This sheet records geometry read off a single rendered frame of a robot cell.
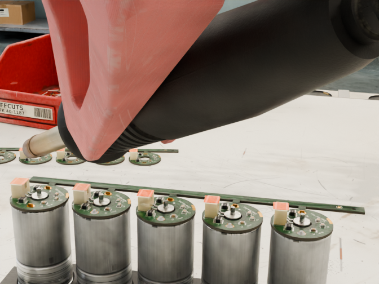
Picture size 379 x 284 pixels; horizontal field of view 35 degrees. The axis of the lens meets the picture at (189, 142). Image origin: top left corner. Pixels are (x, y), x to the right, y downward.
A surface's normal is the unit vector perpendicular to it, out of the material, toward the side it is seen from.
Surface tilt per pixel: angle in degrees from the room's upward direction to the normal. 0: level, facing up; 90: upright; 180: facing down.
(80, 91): 97
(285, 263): 90
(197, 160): 0
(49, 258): 90
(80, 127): 99
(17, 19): 90
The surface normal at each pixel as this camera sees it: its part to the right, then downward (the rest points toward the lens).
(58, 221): 0.79, 0.23
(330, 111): 0.01, -0.94
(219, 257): -0.47, 0.30
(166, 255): 0.04, 0.35
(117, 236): 0.60, 0.29
